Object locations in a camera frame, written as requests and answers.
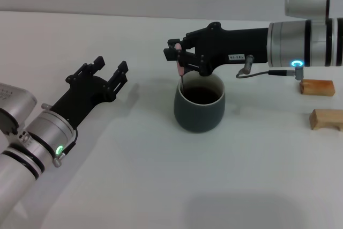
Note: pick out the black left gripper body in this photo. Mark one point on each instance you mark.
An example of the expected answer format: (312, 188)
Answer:
(80, 97)

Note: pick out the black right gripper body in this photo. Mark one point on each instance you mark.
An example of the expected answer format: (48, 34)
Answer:
(233, 44)

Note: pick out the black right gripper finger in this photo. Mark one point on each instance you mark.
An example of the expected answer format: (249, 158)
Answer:
(191, 61)
(183, 41)

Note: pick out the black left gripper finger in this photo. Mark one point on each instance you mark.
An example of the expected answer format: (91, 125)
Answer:
(93, 65)
(118, 81)

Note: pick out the dark grey ceramic cup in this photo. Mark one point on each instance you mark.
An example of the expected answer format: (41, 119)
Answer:
(198, 119)

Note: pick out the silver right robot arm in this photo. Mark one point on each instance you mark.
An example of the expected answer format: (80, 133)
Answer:
(289, 44)

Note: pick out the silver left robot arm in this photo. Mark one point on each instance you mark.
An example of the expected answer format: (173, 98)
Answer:
(45, 129)

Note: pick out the dark coffee liquid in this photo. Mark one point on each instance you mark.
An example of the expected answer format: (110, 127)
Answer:
(202, 96)

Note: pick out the reddish brown wooden block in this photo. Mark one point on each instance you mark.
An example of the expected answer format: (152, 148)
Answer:
(316, 88)

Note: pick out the light notched wooden block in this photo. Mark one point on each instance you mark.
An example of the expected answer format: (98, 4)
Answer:
(320, 120)

